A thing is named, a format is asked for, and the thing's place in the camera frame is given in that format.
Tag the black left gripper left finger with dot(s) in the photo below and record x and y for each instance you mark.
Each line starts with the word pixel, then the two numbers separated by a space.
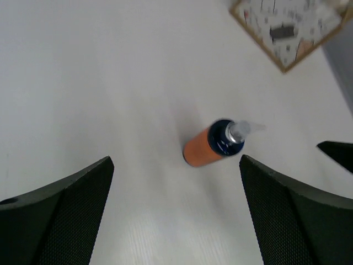
pixel 57 223

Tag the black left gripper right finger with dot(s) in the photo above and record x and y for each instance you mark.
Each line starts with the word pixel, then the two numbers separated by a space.
pixel 296 223

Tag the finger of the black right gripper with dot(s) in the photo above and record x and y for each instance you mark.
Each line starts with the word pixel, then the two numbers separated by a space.
pixel 340 152

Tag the orange blue pump bottle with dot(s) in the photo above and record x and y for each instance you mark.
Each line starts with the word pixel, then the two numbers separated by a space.
pixel 224 138

